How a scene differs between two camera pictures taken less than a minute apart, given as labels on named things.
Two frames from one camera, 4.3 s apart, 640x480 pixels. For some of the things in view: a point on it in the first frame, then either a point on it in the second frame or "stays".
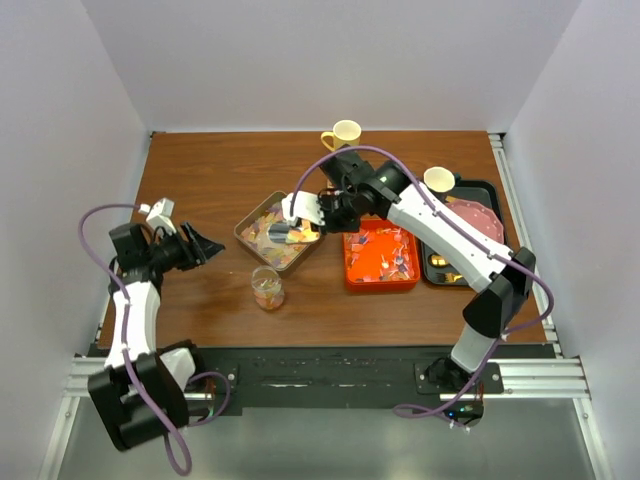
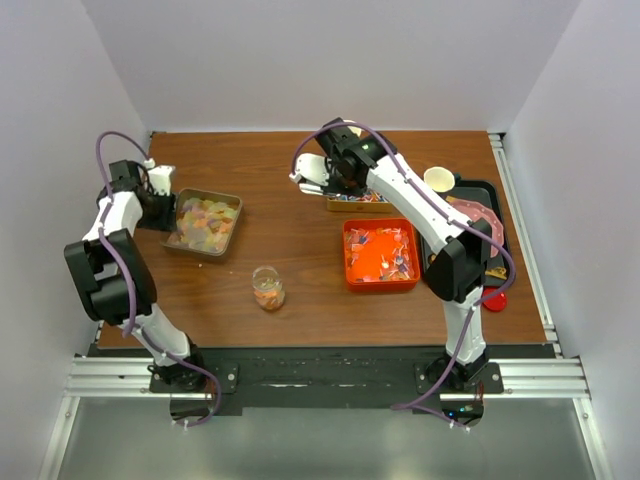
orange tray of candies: x=380 y=257 stays
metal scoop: x=283 y=233 -> x=310 y=189
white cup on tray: x=439 y=181 stays
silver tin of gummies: x=252 y=230 -> x=205 y=221
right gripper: x=329 y=225 -> x=333 y=188
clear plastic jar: x=268 y=288 stays
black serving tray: x=436 y=265 stays
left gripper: x=204 y=248 -> x=167 y=220
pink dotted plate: x=480 y=216 stays
